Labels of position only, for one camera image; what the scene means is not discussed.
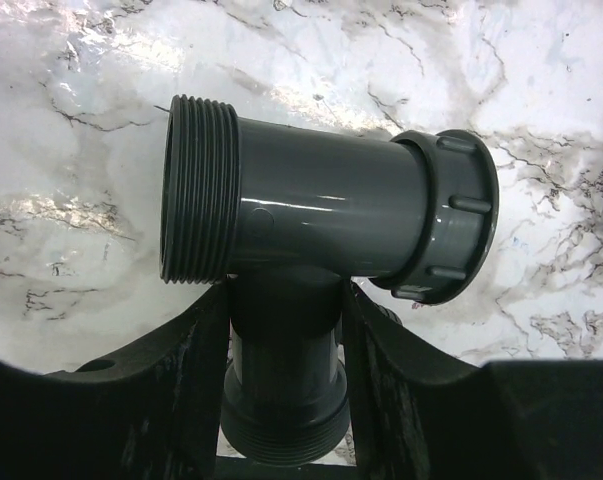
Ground grey tee pipe fitting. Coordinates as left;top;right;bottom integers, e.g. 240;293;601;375
160;95;499;467

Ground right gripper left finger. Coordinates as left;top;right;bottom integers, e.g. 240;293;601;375
0;285;229;479

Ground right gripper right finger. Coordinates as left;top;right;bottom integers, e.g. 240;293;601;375
342;283;603;479

